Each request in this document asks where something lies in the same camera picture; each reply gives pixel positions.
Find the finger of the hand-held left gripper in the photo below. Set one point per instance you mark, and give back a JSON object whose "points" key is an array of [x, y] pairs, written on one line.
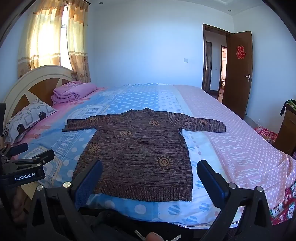
{"points": [[40, 158], [19, 148]]}

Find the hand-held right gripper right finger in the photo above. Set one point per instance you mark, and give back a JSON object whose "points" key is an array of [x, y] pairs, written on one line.
{"points": [[211, 183]]}

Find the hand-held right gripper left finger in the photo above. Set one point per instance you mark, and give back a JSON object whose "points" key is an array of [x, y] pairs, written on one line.
{"points": [[89, 185]]}

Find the brown knit sweater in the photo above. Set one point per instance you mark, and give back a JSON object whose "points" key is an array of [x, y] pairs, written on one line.
{"points": [[138, 157]]}

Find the person's right hand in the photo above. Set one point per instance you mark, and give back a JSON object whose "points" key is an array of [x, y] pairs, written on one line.
{"points": [[154, 237]]}

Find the grey patterned pillow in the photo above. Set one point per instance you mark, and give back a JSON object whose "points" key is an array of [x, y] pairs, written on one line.
{"points": [[30, 115]]}

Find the cream wooden headboard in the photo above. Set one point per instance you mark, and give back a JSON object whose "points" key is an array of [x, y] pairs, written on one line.
{"points": [[46, 87]]}

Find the red cloth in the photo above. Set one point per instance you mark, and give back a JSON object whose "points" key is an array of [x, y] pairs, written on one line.
{"points": [[266, 134]]}

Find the folded pink blanket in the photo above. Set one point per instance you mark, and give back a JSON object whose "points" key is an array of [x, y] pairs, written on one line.
{"points": [[74, 91]]}

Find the red printed blanket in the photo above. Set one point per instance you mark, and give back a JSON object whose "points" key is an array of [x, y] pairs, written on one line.
{"points": [[284, 204]]}

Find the wooden cabinet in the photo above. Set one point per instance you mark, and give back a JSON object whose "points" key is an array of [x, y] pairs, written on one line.
{"points": [[288, 132]]}

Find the wide yellow curtain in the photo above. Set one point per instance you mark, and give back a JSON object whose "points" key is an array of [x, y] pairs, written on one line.
{"points": [[27, 53]]}

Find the brown wooden door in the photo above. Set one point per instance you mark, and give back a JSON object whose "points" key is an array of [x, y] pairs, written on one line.
{"points": [[238, 88]]}

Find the blue pink dotted bedsheet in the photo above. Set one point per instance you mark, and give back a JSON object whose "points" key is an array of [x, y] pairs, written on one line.
{"points": [[143, 97]]}

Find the dark green cloth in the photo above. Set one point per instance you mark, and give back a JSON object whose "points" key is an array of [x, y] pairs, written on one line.
{"points": [[290, 103]]}

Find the narrow yellow curtain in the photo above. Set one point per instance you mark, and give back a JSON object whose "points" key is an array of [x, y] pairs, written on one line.
{"points": [[78, 46]]}

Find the window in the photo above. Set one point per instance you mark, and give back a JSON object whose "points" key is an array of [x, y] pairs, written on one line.
{"points": [[64, 34]]}

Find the red paper door decoration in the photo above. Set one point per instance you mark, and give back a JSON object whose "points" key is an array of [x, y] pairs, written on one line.
{"points": [[240, 52]]}

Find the brown door frame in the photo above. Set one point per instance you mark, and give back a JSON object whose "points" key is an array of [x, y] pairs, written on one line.
{"points": [[204, 58]]}

